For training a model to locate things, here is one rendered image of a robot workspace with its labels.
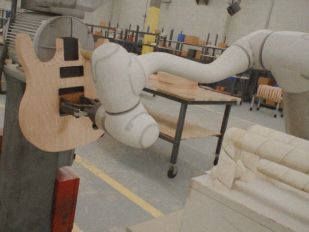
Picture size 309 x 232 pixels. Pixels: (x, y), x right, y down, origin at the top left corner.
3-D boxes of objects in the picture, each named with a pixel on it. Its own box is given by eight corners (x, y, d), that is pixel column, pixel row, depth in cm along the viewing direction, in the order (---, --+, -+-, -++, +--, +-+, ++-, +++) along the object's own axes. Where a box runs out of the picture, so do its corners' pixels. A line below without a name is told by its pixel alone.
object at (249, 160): (232, 177, 63) (243, 131, 62) (240, 174, 66) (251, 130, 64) (248, 183, 61) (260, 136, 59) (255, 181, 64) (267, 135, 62)
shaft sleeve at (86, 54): (73, 45, 125) (79, 50, 127) (69, 52, 124) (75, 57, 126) (100, 51, 112) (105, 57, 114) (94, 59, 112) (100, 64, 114)
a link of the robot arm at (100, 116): (128, 131, 101) (117, 126, 105) (128, 103, 99) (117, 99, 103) (104, 138, 95) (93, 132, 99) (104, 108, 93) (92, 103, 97)
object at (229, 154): (209, 185, 57) (220, 134, 56) (219, 181, 60) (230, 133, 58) (225, 192, 55) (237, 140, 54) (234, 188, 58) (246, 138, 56)
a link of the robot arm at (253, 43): (223, 38, 114) (255, 42, 104) (256, 20, 122) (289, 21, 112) (228, 72, 121) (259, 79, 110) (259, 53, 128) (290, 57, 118)
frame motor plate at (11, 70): (-4, 69, 152) (-3, 60, 152) (45, 72, 169) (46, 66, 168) (27, 84, 128) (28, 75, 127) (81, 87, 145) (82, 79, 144)
